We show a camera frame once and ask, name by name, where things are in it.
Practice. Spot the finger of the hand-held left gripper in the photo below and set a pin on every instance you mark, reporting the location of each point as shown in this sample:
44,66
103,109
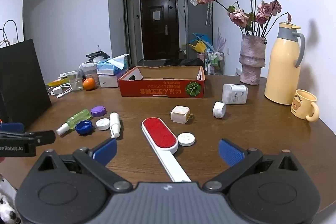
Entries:
44,137
11,127

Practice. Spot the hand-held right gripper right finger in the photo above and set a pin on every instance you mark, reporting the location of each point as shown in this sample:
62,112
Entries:
231,151

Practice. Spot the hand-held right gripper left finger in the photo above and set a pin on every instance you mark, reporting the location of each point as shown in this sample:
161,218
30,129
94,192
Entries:
106,150

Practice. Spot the white bottle cap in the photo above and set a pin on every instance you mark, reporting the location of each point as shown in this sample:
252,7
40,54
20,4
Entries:
102,124

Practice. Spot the small white spray bottle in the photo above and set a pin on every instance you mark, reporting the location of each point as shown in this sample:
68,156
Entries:
115,123

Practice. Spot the blue ridged cap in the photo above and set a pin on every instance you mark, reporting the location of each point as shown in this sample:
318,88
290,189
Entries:
84,127

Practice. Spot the green spray bottle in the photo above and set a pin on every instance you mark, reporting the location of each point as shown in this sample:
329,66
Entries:
77,119

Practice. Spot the purple ridged cap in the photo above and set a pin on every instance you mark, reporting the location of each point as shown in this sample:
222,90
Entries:
98,111

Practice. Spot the white tape roll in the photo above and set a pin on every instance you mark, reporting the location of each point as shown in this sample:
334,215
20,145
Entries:
219,109

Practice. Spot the white round disc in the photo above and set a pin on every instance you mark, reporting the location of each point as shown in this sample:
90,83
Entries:
186,139

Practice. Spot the cream charger plug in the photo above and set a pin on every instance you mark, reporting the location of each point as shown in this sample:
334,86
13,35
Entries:
179,113

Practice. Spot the red cardboard box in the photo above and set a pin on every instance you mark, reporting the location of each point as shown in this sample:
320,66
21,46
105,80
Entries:
157,91

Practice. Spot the black paper bag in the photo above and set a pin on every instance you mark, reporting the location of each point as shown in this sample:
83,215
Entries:
21,77

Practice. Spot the spotted white cloth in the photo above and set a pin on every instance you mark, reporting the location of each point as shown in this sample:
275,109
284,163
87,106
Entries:
6,203

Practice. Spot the yellow packet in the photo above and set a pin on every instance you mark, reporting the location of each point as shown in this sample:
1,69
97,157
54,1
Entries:
57,81

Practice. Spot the white plastic jar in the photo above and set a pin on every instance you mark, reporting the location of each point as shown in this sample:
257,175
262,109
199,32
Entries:
234,94

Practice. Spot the clear glass cup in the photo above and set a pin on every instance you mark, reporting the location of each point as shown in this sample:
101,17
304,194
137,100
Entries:
75,81

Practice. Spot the white power strip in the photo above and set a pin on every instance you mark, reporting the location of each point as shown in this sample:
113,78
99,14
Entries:
63,75

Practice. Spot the orange fruit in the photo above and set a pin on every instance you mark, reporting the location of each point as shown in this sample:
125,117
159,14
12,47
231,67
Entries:
89,83

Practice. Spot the white and purple tissue pack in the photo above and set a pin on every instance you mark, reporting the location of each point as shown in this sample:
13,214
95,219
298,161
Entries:
109,81

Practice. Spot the clear food container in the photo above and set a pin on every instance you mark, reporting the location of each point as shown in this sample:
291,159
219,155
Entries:
90,71

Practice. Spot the yellow bear mug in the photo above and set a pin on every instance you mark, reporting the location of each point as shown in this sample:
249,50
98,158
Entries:
302,104

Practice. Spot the blue tissue pack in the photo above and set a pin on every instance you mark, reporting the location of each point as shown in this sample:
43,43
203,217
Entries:
111,65

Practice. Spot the trolley with bottles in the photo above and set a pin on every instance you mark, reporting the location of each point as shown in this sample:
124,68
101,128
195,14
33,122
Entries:
214,61

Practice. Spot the pink textured vase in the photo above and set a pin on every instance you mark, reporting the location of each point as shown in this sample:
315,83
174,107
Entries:
251,61

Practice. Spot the black plastic holder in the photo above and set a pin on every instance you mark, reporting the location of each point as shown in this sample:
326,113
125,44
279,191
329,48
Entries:
97,56

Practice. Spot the yellow thermos jug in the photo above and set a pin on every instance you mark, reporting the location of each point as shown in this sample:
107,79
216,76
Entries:
281,69

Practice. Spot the purple dried flowers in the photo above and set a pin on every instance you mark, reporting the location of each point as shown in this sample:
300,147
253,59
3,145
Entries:
220,40

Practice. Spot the dark brown door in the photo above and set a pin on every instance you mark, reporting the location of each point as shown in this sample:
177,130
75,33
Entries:
158,35

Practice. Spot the grey fridge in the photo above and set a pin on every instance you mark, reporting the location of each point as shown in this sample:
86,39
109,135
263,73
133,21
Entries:
195,22

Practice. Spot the dried pink roses bouquet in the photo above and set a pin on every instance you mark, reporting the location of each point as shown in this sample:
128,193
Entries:
239,16

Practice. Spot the folded white umbrella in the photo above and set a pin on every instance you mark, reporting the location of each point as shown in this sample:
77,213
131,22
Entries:
209,14

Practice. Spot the white wall heater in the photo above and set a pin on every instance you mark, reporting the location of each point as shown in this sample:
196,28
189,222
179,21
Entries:
238,73

